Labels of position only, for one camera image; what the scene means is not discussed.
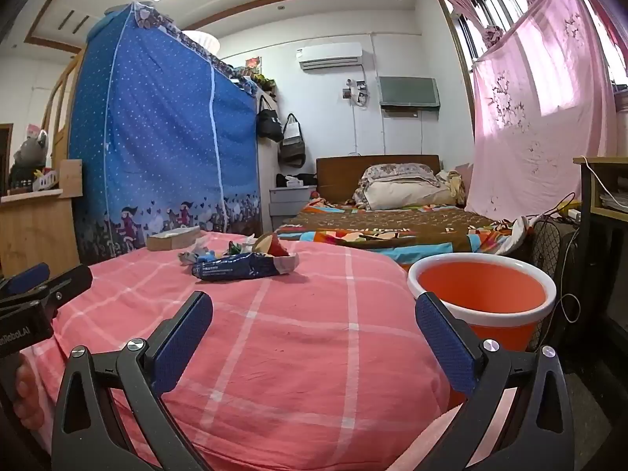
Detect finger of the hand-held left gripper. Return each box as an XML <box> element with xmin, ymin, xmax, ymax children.
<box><xmin>0</xmin><ymin>262</ymin><xmax>51</xmax><ymax>301</ymax></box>
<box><xmin>0</xmin><ymin>264</ymin><xmax>94</xmax><ymax>322</ymax></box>

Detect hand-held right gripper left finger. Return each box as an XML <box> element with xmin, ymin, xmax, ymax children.
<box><xmin>51</xmin><ymin>290</ymin><xmax>214</xmax><ymax>471</ymax></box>

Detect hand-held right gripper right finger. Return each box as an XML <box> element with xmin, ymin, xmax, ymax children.
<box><xmin>414</xmin><ymin>292</ymin><xmax>572</xmax><ymax>471</ymax></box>

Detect orange bucket with white rim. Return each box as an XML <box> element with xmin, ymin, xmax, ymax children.
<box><xmin>407</xmin><ymin>252</ymin><xmax>557</xmax><ymax>471</ymax></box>

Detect dark blue snack packet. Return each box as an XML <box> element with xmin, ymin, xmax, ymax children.
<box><xmin>191</xmin><ymin>251</ymin><xmax>299</xmax><ymax>283</ymax></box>

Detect person's left hand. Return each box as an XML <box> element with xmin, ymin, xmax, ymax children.
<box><xmin>12</xmin><ymin>360</ymin><xmax>47</xmax><ymax>425</ymax></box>

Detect wooden counter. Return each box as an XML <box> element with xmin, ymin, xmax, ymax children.
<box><xmin>0</xmin><ymin>158</ymin><xmax>83</xmax><ymax>280</ymax></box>

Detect light blue wrapper strip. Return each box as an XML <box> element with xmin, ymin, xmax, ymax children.
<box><xmin>179</xmin><ymin>250</ymin><xmax>217</xmax><ymax>267</ymax></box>

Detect white toy fence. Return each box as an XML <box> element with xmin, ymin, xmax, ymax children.
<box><xmin>29</xmin><ymin>167</ymin><xmax>62</xmax><ymax>192</ymax></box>

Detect cardboard box with white top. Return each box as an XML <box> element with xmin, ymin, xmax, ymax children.
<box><xmin>147</xmin><ymin>226</ymin><xmax>202</xmax><ymax>252</ymax></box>

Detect pink plaid blanket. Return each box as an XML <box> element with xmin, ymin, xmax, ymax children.
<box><xmin>10</xmin><ymin>233</ymin><xmax>472</xmax><ymax>471</ymax></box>

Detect colourful striped bed blanket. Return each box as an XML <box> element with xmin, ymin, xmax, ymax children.
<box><xmin>277</xmin><ymin>196</ymin><xmax>533</xmax><ymax>270</ymax></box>

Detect grey stuffed toy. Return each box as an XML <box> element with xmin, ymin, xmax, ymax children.
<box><xmin>10</xmin><ymin>122</ymin><xmax>50</xmax><ymax>192</ymax></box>

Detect red and tan wrapper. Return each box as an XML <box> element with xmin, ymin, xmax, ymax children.
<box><xmin>251</xmin><ymin>233</ymin><xmax>291</xmax><ymax>258</ymax></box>

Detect beige pillow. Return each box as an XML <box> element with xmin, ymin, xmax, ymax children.
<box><xmin>365</xmin><ymin>179</ymin><xmax>462</xmax><ymax>210</ymax></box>

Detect yellow floral cloth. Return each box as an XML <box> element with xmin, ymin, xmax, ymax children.
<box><xmin>436</xmin><ymin>169</ymin><xmax>465</xmax><ymax>203</ymax></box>

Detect pink cushion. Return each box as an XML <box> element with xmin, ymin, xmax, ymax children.
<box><xmin>454</xmin><ymin>162</ymin><xmax>475</xmax><ymax>207</ymax></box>

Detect dark wooden desk shelf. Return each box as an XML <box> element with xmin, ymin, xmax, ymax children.
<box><xmin>573</xmin><ymin>156</ymin><xmax>628</xmax><ymax>334</ymax></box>

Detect white drawer cabinet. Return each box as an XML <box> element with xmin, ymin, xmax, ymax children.
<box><xmin>269</xmin><ymin>184</ymin><xmax>317</xmax><ymax>231</ymax></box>

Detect floral folded quilt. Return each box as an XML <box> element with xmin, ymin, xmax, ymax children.
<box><xmin>360</xmin><ymin>163</ymin><xmax>437</xmax><ymax>188</ymax></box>

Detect wooden bunk stairs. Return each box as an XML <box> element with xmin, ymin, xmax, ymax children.
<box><xmin>39</xmin><ymin>44</ymin><xmax>89</xmax><ymax>168</ymax></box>

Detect power strip with plugs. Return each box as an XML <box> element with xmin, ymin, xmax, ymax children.
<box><xmin>540</xmin><ymin>194</ymin><xmax>582</xmax><ymax>226</ymax></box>

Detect blue patterned curtain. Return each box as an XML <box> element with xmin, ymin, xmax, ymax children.
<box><xmin>66</xmin><ymin>2</ymin><xmax>261</xmax><ymax>263</ymax></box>

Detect wooden bed headboard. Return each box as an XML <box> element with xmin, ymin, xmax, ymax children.
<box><xmin>315</xmin><ymin>154</ymin><xmax>441</xmax><ymax>202</ymax></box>

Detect black pouch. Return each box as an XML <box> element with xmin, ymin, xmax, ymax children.
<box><xmin>276</xmin><ymin>173</ymin><xmax>317</xmax><ymax>188</ymax></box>

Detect stack of papers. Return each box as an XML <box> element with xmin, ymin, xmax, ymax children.
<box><xmin>599</xmin><ymin>189</ymin><xmax>628</xmax><ymax>214</ymax></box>

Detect grey-green tote bag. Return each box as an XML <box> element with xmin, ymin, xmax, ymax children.
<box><xmin>278</xmin><ymin>113</ymin><xmax>307</xmax><ymax>168</ymax></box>

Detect black hanging bag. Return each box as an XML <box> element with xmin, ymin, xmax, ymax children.
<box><xmin>256</xmin><ymin>95</ymin><xmax>285</xmax><ymax>143</ymax></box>

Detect pink floral hanging sheet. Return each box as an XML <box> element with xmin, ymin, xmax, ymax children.
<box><xmin>465</xmin><ymin>0</ymin><xmax>619</xmax><ymax>221</ymax></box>

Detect clutter atop wardrobe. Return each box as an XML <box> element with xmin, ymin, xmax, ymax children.
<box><xmin>230</xmin><ymin>66</ymin><xmax>278</xmax><ymax>96</ymax></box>

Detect white round lampshade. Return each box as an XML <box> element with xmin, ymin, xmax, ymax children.
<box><xmin>181</xmin><ymin>29</ymin><xmax>219</xmax><ymax>57</ymax></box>

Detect white air conditioner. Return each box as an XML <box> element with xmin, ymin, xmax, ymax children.
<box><xmin>298</xmin><ymin>42</ymin><xmax>364</xmax><ymax>70</ymax></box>

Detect black wire fan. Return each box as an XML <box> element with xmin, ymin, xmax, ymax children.
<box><xmin>527</xmin><ymin>216</ymin><xmax>584</xmax><ymax>354</ymax></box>

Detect white cable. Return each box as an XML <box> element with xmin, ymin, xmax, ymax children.
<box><xmin>581</xmin><ymin>157</ymin><xmax>628</xmax><ymax>197</ymax></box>

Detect green covered wall unit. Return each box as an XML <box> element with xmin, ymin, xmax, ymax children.
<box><xmin>377</xmin><ymin>76</ymin><xmax>441</xmax><ymax>109</ymax></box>

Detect wall-mounted white device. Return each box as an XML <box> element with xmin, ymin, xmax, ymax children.
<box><xmin>342</xmin><ymin>78</ymin><xmax>370</xmax><ymax>108</ymax></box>

